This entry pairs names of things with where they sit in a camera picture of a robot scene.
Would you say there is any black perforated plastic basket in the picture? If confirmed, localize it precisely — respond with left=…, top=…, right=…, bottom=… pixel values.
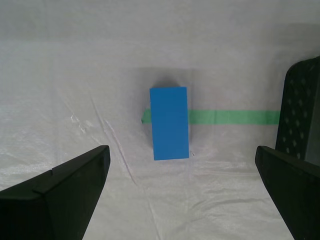
left=274, top=56, right=320, bottom=179

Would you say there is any blue rectangular block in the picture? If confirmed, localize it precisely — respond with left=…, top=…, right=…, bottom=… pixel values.
left=149, top=86, right=190, bottom=161

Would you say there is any long green tape strip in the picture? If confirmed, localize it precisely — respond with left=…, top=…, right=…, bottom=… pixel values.
left=141, top=109, right=281, bottom=125

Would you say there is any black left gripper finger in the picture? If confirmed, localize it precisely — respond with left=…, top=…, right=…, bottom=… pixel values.
left=254, top=145, right=320, bottom=240
left=0, top=145, right=111, bottom=240

